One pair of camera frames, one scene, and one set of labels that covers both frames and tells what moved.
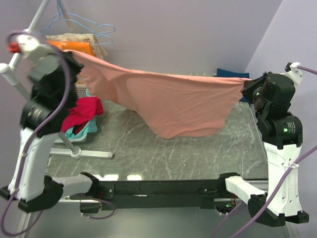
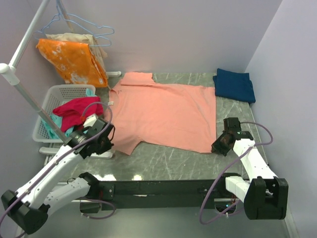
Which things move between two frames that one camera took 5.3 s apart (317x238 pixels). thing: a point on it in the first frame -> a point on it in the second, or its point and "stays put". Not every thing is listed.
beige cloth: (98, 50) stays put
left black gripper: (75, 65) -> (107, 146)
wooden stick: (67, 17) stays put
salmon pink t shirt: (173, 104) -> (174, 117)
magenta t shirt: (85, 109) stays put
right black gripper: (250, 85) -> (216, 147)
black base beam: (121, 195) stays put
